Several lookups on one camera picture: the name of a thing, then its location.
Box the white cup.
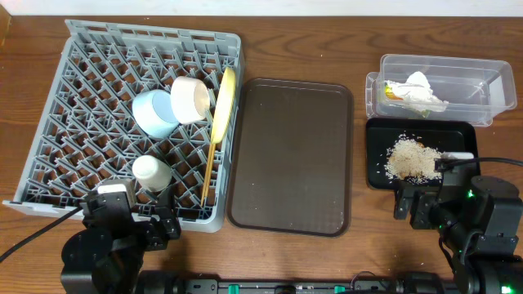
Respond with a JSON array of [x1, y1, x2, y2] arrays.
[[132, 155, 172, 192]]

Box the wooden chopstick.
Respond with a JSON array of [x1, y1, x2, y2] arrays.
[[199, 142, 213, 207], [203, 142, 217, 203]]

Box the light blue bowl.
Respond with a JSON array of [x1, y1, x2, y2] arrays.
[[132, 90, 180, 138]]

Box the white paper waste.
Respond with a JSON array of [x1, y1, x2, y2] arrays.
[[384, 71, 449, 118]]

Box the yellow round plate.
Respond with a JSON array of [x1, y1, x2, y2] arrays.
[[211, 68, 236, 144]]

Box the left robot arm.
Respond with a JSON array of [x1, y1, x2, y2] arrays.
[[60, 181, 186, 294]]

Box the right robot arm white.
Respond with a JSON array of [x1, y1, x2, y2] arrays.
[[394, 158, 522, 293]]

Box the clear plastic waste bin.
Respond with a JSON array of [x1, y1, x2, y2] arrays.
[[365, 54, 517, 127]]

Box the pile of rice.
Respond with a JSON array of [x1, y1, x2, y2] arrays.
[[384, 134, 442, 185]]

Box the black rectangular tray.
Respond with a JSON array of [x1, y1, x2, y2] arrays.
[[365, 118, 478, 190]]

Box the grey plastic dish rack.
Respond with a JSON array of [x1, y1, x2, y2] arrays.
[[7, 20, 244, 233]]

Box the dark brown serving tray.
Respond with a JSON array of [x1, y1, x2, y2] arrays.
[[226, 78, 354, 238]]

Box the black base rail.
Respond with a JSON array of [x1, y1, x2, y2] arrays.
[[132, 271, 459, 294]]

